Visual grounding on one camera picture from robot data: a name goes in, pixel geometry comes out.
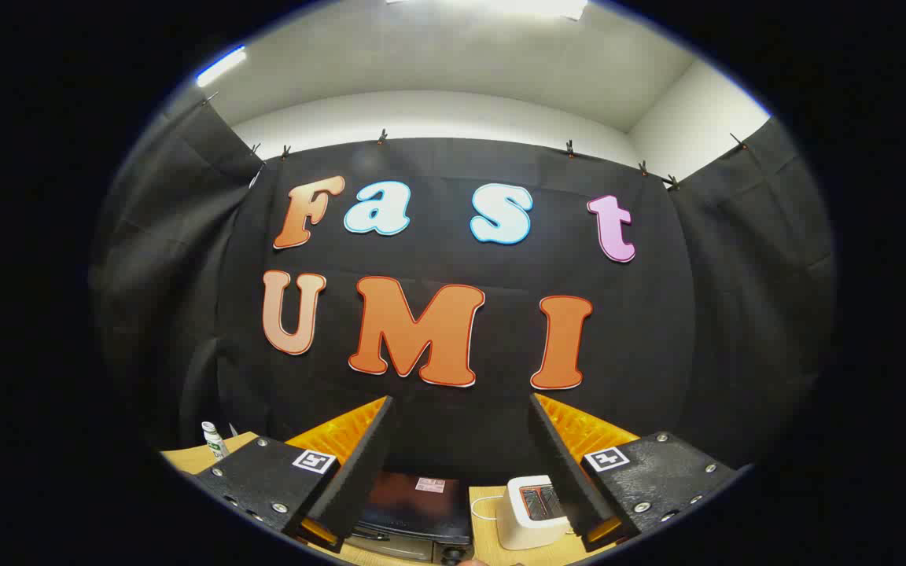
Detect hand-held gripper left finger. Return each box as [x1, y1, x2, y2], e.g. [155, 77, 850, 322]
[190, 395, 400, 551]

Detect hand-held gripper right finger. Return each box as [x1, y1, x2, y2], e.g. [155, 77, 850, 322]
[528, 391, 739, 551]

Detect black toaster oven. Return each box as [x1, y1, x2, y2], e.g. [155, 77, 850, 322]
[343, 470, 476, 565]

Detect white pop-up toaster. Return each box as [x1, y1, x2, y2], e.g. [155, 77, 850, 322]
[495, 475, 581, 551]

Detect clear bottle with green label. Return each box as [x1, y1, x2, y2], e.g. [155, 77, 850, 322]
[201, 421, 230, 461]

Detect row of small spring clamps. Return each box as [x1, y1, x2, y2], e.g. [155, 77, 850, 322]
[201, 92, 747, 193]

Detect ceiling light strip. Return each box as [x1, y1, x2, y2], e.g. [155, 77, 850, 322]
[195, 45, 249, 88]
[386, 0, 590, 21]

